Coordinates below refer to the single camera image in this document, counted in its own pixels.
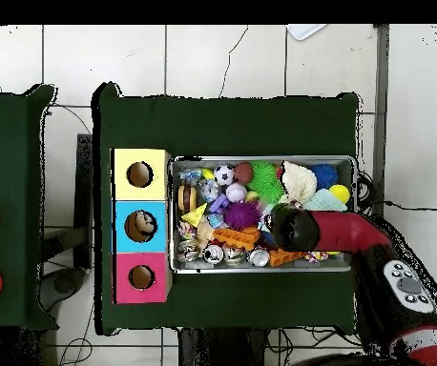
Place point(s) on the metal mesh bin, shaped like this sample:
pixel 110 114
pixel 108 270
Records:
pixel 348 263

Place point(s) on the orange plastic tray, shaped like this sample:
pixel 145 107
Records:
pixel 241 238

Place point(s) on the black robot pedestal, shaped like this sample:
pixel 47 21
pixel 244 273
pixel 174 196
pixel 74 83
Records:
pixel 222 350

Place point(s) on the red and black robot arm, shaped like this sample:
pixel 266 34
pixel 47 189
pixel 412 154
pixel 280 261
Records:
pixel 340 230

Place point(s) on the blue spiky rubber ball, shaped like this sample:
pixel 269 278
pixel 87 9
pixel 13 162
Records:
pixel 327 175

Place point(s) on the small soccer ball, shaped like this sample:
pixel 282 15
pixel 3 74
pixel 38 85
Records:
pixel 224 175

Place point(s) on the dark green side table cloth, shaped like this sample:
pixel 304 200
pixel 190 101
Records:
pixel 8 152

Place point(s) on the green spiky rubber ball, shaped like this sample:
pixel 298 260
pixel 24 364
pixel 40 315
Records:
pixel 266 179

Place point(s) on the purple spiky monster toy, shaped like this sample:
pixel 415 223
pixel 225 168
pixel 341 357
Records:
pixel 241 215

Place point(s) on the yellow plush toy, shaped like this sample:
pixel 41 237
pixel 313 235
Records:
pixel 252 196

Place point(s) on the mint knitted cloth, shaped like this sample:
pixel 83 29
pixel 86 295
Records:
pixel 325 202

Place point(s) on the white tray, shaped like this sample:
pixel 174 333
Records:
pixel 304 31

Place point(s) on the brown toy football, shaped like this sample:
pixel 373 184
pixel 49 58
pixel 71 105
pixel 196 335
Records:
pixel 243 173

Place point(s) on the wooden box with three holes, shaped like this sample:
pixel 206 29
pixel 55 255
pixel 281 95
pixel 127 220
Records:
pixel 140 190

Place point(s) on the dark grey rounded object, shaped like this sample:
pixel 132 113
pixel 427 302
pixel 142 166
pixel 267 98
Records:
pixel 64 286

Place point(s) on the yellow tennis ball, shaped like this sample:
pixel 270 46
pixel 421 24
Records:
pixel 340 192

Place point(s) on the cream knitted cloth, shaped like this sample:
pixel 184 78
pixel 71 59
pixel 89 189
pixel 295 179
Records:
pixel 298 181

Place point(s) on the wooden toy burger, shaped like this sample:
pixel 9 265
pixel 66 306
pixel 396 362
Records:
pixel 187 198

